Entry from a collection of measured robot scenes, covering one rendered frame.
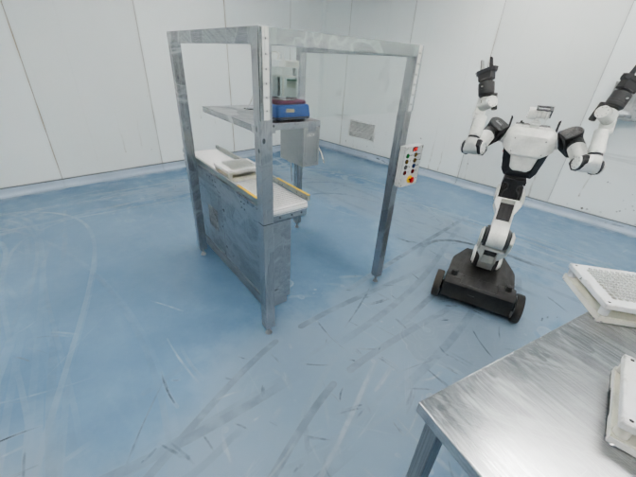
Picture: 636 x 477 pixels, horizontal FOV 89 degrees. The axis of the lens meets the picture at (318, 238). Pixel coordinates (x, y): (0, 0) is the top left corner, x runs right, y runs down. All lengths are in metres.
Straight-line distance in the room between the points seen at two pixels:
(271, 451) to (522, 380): 1.10
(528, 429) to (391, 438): 0.94
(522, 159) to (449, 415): 1.83
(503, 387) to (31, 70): 4.75
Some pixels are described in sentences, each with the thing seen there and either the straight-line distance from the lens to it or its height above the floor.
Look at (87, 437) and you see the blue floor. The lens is 1.96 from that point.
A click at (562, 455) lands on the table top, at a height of 0.83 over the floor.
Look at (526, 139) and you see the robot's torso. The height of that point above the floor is 1.16.
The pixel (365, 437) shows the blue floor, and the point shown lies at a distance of 1.76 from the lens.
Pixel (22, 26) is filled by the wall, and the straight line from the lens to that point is 4.78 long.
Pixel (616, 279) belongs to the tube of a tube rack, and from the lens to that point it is 1.51.
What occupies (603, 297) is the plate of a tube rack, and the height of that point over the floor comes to 0.90.
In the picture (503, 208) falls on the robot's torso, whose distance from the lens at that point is 2.47.
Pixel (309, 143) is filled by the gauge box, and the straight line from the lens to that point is 1.73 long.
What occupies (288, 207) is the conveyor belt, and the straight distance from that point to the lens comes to 1.78.
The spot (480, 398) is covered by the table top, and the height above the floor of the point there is 0.83.
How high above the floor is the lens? 1.51
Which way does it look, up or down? 29 degrees down
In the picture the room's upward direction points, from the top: 4 degrees clockwise
